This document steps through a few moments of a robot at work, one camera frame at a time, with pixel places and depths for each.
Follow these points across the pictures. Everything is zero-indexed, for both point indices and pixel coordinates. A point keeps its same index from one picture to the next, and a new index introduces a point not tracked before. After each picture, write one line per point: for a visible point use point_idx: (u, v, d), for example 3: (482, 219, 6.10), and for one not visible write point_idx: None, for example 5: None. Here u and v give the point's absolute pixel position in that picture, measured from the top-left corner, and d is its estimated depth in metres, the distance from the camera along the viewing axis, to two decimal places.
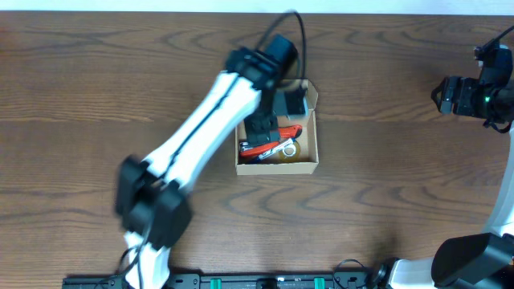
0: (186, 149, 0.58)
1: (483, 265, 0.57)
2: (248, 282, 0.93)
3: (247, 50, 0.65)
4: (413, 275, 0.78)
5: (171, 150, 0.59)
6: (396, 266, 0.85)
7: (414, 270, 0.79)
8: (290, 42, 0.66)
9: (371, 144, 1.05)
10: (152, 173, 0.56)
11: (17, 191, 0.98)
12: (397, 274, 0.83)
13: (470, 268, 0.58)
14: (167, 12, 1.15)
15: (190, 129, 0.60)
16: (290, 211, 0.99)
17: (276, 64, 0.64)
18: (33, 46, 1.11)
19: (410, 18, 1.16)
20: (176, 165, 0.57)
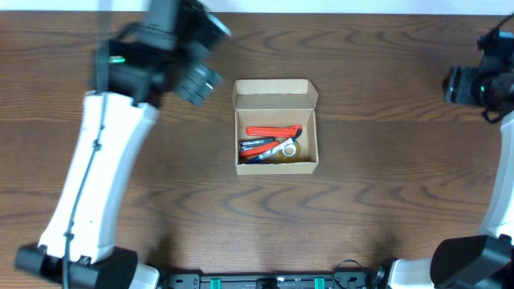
0: (79, 213, 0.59)
1: (483, 266, 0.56)
2: (248, 282, 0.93)
3: (108, 50, 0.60)
4: (413, 276, 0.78)
5: (63, 227, 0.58)
6: (395, 266, 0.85)
7: (414, 270, 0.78)
8: (169, 18, 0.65)
9: (371, 144, 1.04)
10: (54, 256, 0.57)
11: (17, 191, 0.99)
12: (397, 275, 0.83)
13: (469, 270, 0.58)
14: None
15: (76, 188, 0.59)
16: (290, 211, 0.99)
17: (158, 53, 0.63)
18: (34, 46, 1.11)
19: (410, 18, 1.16)
20: (75, 238, 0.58)
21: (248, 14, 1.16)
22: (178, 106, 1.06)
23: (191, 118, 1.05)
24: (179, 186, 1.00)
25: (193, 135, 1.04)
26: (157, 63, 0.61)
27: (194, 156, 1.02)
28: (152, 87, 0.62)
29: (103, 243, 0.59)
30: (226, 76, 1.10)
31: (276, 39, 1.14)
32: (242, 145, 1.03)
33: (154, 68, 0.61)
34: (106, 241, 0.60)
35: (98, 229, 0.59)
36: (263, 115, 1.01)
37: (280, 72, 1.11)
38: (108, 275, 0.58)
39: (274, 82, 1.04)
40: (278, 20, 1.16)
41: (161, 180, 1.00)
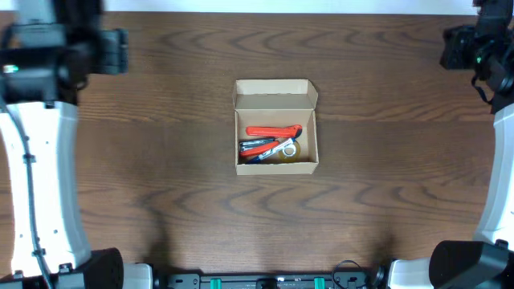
0: (37, 229, 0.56)
1: (482, 270, 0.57)
2: (248, 282, 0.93)
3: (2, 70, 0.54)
4: (413, 276, 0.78)
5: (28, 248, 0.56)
6: (393, 266, 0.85)
7: (414, 270, 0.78)
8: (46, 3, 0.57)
9: (371, 144, 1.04)
10: (34, 277, 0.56)
11: None
12: (397, 276, 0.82)
13: (467, 274, 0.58)
14: (167, 13, 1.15)
15: (22, 207, 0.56)
16: (290, 212, 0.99)
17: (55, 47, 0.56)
18: None
19: (409, 18, 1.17)
20: (44, 251, 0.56)
21: (247, 14, 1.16)
22: (178, 106, 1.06)
23: (191, 118, 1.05)
24: (178, 186, 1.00)
25: (193, 135, 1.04)
26: (55, 57, 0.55)
27: (194, 156, 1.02)
28: (63, 83, 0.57)
29: (77, 249, 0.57)
30: (226, 76, 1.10)
31: (276, 39, 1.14)
32: (242, 145, 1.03)
33: (55, 64, 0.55)
34: (80, 246, 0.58)
35: (66, 238, 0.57)
36: (263, 115, 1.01)
37: (280, 72, 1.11)
38: (95, 274, 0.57)
39: (274, 82, 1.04)
40: (278, 20, 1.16)
41: (161, 180, 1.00)
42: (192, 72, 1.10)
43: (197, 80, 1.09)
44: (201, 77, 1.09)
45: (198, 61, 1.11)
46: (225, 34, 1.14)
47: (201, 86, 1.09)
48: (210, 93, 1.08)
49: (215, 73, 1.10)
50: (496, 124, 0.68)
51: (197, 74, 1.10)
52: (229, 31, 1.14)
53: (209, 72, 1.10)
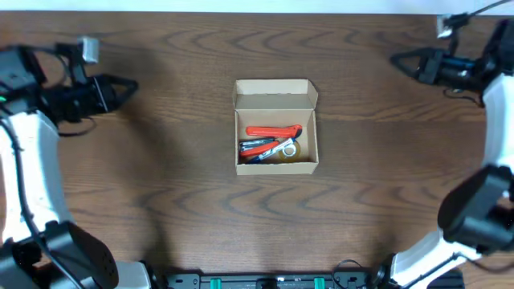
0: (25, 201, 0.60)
1: (487, 193, 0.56)
2: (248, 282, 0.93)
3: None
4: (414, 257, 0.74)
5: (18, 216, 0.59)
6: (396, 258, 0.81)
7: (414, 252, 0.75)
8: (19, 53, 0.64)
9: (371, 143, 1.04)
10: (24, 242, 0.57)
11: None
12: (397, 266, 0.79)
13: (475, 201, 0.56)
14: (168, 13, 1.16)
15: (11, 185, 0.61)
16: (290, 211, 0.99)
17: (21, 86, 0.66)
18: (34, 46, 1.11)
19: (410, 18, 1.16)
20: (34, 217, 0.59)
21: (248, 14, 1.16)
22: (178, 106, 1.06)
23: (190, 119, 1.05)
24: (178, 185, 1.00)
25: (193, 135, 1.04)
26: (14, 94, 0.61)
27: (194, 156, 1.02)
28: None
29: (61, 213, 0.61)
30: (226, 76, 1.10)
31: (276, 39, 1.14)
32: (242, 145, 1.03)
33: None
34: (65, 213, 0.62)
35: (50, 205, 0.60)
36: (263, 115, 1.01)
37: (280, 72, 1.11)
38: (83, 236, 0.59)
39: (274, 82, 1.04)
40: (278, 20, 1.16)
41: (161, 180, 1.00)
42: (192, 72, 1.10)
43: (197, 80, 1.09)
44: (201, 77, 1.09)
45: (198, 61, 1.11)
46: (225, 34, 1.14)
47: (200, 86, 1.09)
48: (210, 93, 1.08)
49: (215, 73, 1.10)
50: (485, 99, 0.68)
51: (197, 74, 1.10)
52: (229, 31, 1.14)
53: (209, 72, 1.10)
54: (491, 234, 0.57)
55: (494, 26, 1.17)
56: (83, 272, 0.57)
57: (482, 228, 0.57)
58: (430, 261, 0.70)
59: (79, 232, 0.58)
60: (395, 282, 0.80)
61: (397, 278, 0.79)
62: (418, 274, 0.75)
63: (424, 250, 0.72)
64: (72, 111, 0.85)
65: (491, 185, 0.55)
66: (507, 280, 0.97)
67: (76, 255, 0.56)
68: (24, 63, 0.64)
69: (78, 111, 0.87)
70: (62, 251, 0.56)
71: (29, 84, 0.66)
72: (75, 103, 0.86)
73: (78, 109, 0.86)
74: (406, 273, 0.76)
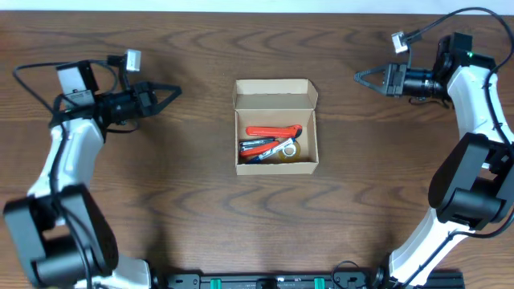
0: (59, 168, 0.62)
1: (473, 157, 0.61)
2: (249, 282, 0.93)
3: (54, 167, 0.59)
4: (409, 249, 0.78)
5: (45, 178, 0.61)
6: (392, 257, 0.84)
7: (409, 245, 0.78)
8: (79, 65, 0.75)
9: (371, 144, 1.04)
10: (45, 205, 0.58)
11: (18, 191, 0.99)
12: (396, 262, 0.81)
13: (463, 167, 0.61)
14: (168, 12, 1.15)
15: (52, 156, 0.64)
16: (290, 211, 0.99)
17: (80, 103, 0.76)
18: (33, 46, 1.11)
19: (410, 18, 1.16)
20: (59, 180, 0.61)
21: (247, 14, 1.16)
22: (178, 106, 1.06)
23: (190, 118, 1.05)
24: (178, 185, 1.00)
25: (193, 135, 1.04)
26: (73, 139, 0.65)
27: (194, 156, 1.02)
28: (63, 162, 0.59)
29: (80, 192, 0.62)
30: (226, 76, 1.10)
31: (276, 39, 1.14)
32: (242, 145, 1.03)
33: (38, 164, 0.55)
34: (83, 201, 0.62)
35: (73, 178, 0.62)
36: (263, 115, 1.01)
37: (280, 72, 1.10)
38: (94, 207, 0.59)
39: (274, 82, 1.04)
40: (278, 20, 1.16)
41: (161, 180, 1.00)
42: (192, 72, 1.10)
43: (197, 80, 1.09)
44: (201, 77, 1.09)
45: (198, 61, 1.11)
46: (225, 34, 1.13)
47: (200, 86, 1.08)
48: (210, 93, 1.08)
49: (215, 73, 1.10)
50: (450, 91, 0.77)
51: (196, 74, 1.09)
52: (229, 31, 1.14)
53: (209, 72, 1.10)
54: (480, 202, 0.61)
55: (495, 26, 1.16)
56: (86, 237, 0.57)
57: (470, 196, 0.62)
58: (426, 246, 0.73)
59: (91, 198, 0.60)
60: (396, 280, 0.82)
61: (397, 274, 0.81)
62: (418, 263, 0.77)
63: (419, 237, 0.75)
64: (117, 117, 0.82)
65: (477, 148, 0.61)
66: (507, 280, 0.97)
67: (84, 215, 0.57)
68: (83, 78, 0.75)
69: (124, 116, 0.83)
70: (72, 206, 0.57)
71: (87, 101, 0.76)
72: (116, 110, 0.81)
73: (120, 114, 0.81)
74: (406, 264, 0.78)
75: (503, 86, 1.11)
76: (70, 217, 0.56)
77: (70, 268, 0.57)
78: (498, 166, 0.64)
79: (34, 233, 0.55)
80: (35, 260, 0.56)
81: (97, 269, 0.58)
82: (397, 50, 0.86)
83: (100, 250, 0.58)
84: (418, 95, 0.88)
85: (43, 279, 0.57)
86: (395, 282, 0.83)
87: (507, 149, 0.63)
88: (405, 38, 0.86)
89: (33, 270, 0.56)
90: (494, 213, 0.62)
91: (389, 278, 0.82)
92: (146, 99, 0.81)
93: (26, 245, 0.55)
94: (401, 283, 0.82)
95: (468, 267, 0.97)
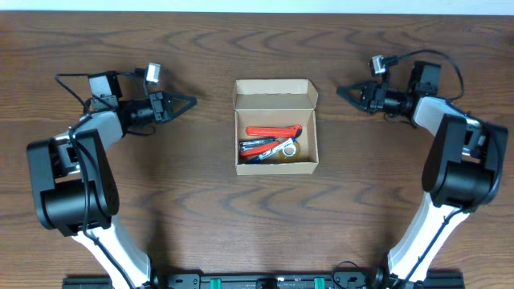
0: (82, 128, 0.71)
1: (456, 135, 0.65)
2: (248, 282, 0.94)
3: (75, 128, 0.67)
4: (407, 242, 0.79)
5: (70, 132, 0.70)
6: (390, 254, 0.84)
7: (407, 236, 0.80)
8: (107, 73, 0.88)
9: (370, 144, 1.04)
10: (61, 152, 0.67)
11: (18, 191, 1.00)
12: (393, 260, 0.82)
13: (450, 147, 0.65)
14: (167, 12, 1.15)
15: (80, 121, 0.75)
16: (290, 211, 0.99)
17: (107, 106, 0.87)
18: (33, 46, 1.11)
19: (410, 18, 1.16)
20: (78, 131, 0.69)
21: (247, 14, 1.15)
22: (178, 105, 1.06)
23: (190, 118, 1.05)
24: (178, 185, 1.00)
25: (193, 135, 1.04)
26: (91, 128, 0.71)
27: (194, 156, 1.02)
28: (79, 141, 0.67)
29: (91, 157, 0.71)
30: (226, 76, 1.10)
31: (276, 39, 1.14)
32: (242, 145, 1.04)
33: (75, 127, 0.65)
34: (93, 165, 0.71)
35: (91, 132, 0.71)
36: (263, 115, 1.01)
37: (280, 72, 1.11)
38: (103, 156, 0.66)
39: (274, 82, 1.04)
40: (278, 20, 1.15)
41: (160, 180, 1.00)
42: (192, 72, 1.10)
43: (197, 80, 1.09)
44: (201, 78, 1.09)
45: (198, 62, 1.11)
46: (225, 35, 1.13)
47: (200, 86, 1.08)
48: (210, 93, 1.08)
49: (215, 74, 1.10)
50: (418, 120, 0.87)
51: (196, 74, 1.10)
52: (229, 31, 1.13)
53: (209, 72, 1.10)
54: (471, 181, 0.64)
55: (495, 26, 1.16)
56: (93, 176, 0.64)
57: (461, 178, 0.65)
58: (423, 235, 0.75)
59: (101, 146, 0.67)
60: (396, 277, 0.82)
61: (397, 271, 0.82)
62: (417, 256, 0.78)
63: (416, 227, 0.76)
64: (136, 123, 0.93)
65: (456, 127, 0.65)
66: (507, 280, 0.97)
67: (94, 154, 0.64)
68: (110, 84, 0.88)
69: (141, 121, 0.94)
70: (86, 145, 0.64)
71: (113, 104, 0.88)
72: (134, 116, 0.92)
73: (137, 120, 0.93)
74: (405, 258, 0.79)
75: (503, 87, 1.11)
76: (80, 153, 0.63)
77: (74, 207, 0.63)
78: (478, 150, 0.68)
79: (47, 167, 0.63)
80: (46, 190, 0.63)
81: (98, 211, 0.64)
82: (376, 72, 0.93)
83: (103, 192, 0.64)
84: (395, 112, 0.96)
85: (48, 216, 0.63)
86: (396, 279, 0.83)
87: (483, 129, 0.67)
88: (384, 62, 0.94)
89: (42, 206, 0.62)
90: (485, 192, 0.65)
91: (389, 274, 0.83)
92: (160, 107, 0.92)
93: (38, 177, 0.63)
94: (401, 281, 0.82)
95: (468, 267, 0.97)
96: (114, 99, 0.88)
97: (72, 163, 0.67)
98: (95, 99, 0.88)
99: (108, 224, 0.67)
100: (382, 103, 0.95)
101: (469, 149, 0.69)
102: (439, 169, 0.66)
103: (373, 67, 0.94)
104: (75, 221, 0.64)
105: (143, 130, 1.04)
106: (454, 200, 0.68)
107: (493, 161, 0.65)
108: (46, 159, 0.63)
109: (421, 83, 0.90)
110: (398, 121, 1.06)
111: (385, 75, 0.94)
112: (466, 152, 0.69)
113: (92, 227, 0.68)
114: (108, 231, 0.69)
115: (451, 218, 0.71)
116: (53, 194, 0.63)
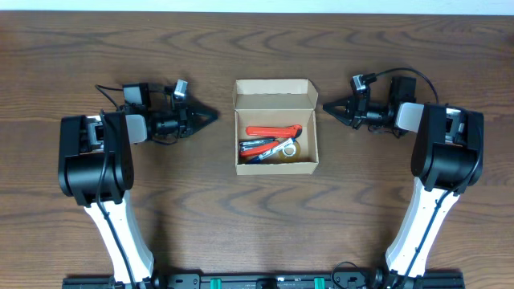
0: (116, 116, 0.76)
1: (440, 115, 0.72)
2: (248, 282, 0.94)
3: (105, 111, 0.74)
4: (404, 233, 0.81)
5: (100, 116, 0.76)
6: (388, 252, 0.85)
7: (404, 228, 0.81)
8: (140, 83, 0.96)
9: (371, 143, 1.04)
10: (89, 130, 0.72)
11: (18, 191, 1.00)
12: (392, 256, 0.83)
13: (434, 127, 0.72)
14: (167, 12, 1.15)
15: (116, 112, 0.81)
16: (290, 211, 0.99)
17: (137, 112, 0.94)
18: (34, 46, 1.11)
19: (410, 18, 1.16)
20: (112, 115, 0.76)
21: (248, 14, 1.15)
22: None
23: None
24: (179, 185, 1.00)
25: (193, 135, 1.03)
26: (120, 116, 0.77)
27: (195, 156, 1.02)
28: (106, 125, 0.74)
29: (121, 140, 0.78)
30: (226, 76, 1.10)
31: (276, 39, 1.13)
32: (242, 145, 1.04)
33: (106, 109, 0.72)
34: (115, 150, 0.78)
35: None
36: (263, 115, 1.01)
37: (280, 72, 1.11)
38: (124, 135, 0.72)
39: (273, 83, 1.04)
40: (279, 20, 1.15)
41: (161, 180, 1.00)
42: (192, 72, 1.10)
43: (197, 80, 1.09)
44: (201, 78, 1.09)
45: (198, 62, 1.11)
46: (225, 34, 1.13)
47: (200, 86, 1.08)
48: (210, 93, 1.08)
49: (215, 74, 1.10)
50: (401, 124, 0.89)
51: (197, 74, 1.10)
52: (229, 31, 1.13)
53: (209, 72, 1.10)
54: (455, 156, 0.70)
55: (495, 26, 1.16)
56: (114, 148, 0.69)
57: (450, 158, 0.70)
58: (418, 223, 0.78)
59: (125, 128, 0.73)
60: (396, 274, 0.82)
61: (397, 267, 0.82)
62: (414, 246, 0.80)
63: (411, 217, 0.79)
64: (161, 132, 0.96)
65: (440, 109, 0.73)
66: (507, 280, 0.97)
67: (118, 131, 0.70)
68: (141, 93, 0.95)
69: (166, 131, 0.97)
70: (113, 122, 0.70)
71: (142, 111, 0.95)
72: (160, 125, 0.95)
73: (162, 129, 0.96)
74: (401, 250, 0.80)
75: (503, 87, 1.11)
76: (107, 129, 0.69)
77: (91, 177, 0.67)
78: (458, 136, 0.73)
79: (75, 137, 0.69)
80: (69, 157, 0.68)
81: (114, 181, 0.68)
82: (356, 89, 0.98)
83: (120, 164, 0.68)
84: (377, 124, 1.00)
85: (67, 182, 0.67)
86: (396, 276, 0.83)
87: (462, 117, 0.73)
88: (363, 79, 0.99)
89: (63, 174, 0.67)
90: (469, 170, 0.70)
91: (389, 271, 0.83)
92: (185, 116, 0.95)
93: (67, 144, 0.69)
94: (401, 278, 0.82)
95: (467, 268, 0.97)
96: (144, 108, 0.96)
97: (98, 141, 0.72)
98: (127, 105, 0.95)
99: (120, 199, 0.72)
100: (365, 115, 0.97)
101: (451, 136, 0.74)
102: (428, 148, 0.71)
103: (355, 85, 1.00)
104: (90, 191, 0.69)
105: (165, 139, 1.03)
106: (441, 180, 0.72)
107: (474, 141, 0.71)
108: (77, 130, 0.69)
109: (400, 94, 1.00)
110: (384, 131, 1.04)
111: (365, 91, 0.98)
112: (448, 140, 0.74)
113: (104, 200, 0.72)
114: (120, 206, 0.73)
115: (443, 202, 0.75)
116: (74, 161, 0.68)
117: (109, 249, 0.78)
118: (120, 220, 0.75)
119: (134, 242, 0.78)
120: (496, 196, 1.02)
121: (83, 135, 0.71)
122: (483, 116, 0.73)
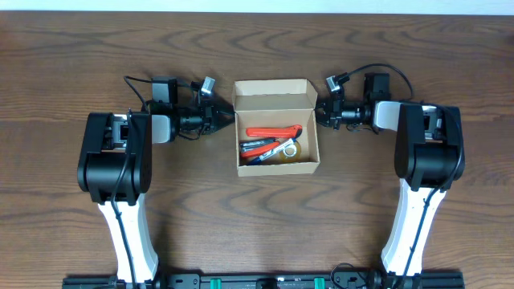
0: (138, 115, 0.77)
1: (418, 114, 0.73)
2: (248, 282, 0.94)
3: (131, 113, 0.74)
4: (397, 233, 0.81)
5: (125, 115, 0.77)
6: (383, 254, 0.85)
7: (396, 228, 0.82)
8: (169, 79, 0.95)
9: (371, 143, 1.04)
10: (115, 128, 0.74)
11: (18, 191, 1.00)
12: (388, 257, 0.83)
13: (414, 125, 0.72)
14: (168, 12, 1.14)
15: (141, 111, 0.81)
16: (289, 211, 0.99)
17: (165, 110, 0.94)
18: (33, 46, 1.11)
19: (410, 18, 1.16)
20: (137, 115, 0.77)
21: (247, 14, 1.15)
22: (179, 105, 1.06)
23: None
24: (179, 185, 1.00)
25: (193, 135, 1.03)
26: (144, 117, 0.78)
27: (196, 156, 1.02)
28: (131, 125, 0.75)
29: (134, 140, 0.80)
30: (226, 77, 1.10)
31: (276, 39, 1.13)
32: (243, 146, 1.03)
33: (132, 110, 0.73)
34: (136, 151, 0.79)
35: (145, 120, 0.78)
36: (264, 116, 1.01)
37: (279, 72, 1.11)
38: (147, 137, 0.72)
39: (273, 83, 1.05)
40: (279, 20, 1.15)
41: (161, 180, 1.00)
42: (193, 73, 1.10)
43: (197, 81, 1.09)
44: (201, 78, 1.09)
45: (198, 62, 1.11)
46: (225, 34, 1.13)
47: None
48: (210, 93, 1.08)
49: (216, 74, 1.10)
50: (379, 124, 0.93)
51: (197, 74, 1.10)
52: (229, 31, 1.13)
53: (209, 72, 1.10)
54: (435, 153, 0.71)
55: (495, 26, 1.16)
56: (135, 151, 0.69)
57: (432, 158, 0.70)
58: (410, 223, 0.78)
59: (149, 131, 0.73)
60: (394, 274, 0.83)
61: (394, 268, 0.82)
62: (409, 246, 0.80)
63: (401, 217, 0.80)
64: (185, 127, 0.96)
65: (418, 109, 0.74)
66: (507, 281, 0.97)
67: (142, 133, 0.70)
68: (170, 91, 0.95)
69: (189, 127, 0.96)
70: (139, 124, 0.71)
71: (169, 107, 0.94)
72: (184, 120, 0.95)
73: (186, 124, 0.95)
74: (397, 251, 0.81)
75: (503, 87, 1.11)
76: (132, 130, 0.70)
77: (109, 177, 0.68)
78: (438, 132, 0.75)
79: (99, 134, 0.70)
80: (91, 153, 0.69)
81: (132, 184, 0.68)
82: (332, 90, 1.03)
83: (138, 168, 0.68)
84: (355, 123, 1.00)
85: (86, 178, 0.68)
86: (394, 278, 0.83)
87: (438, 112, 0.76)
88: (336, 79, 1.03)
89: (82, 171, 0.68)
90: (453, 166, 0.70)
91: (387, 273, 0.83)
92: (210, 113, 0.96)
93: (90, 141, 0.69)
94: (401, 278, 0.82)
95: (467, 268, 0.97)
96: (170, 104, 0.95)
97: (121, 140, 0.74)
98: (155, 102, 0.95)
99: (134, 201, 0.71)
100: (340, 115, 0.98)
101: (431, 133, 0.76)
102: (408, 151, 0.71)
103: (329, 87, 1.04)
104: (107, 190, 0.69)
105: (188, 134, 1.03)
106: (426, 179, 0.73)
107: (453, 136, 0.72)
108: (101, 128, 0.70)
109: (374, 91, 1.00)
110: (362, 128, 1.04)
111: (340, 91, 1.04)
112: (428, 136, 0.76)
113: (119, 200, 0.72)
114: (132, 208, 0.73)
115: (430, 200, 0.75)
116: (95, 158, 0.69)
117: (116, 247, 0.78)
118: (131, 221, 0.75)
119: (140, 242, 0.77)
120: (496, 196, 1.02)
121: (108, 132, 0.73)
122: (458, 110, 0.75)
